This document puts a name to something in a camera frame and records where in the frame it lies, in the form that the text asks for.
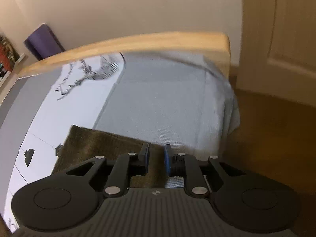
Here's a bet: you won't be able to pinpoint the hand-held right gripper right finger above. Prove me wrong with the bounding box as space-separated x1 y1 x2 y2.
164 144 262 198

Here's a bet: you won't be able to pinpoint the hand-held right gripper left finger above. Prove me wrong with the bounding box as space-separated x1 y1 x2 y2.
53 143 150 198

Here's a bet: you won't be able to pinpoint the olive corduroy pants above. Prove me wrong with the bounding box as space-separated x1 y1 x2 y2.
51 125 169 188

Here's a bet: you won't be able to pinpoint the pale grey blanket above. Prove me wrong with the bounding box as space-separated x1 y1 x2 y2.
93 50 241 188

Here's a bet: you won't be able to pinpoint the cream door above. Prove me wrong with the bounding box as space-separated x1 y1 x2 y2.
236 0 316 105

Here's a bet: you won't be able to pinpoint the wooden bed frame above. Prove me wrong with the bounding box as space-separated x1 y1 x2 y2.
18 31 231 79

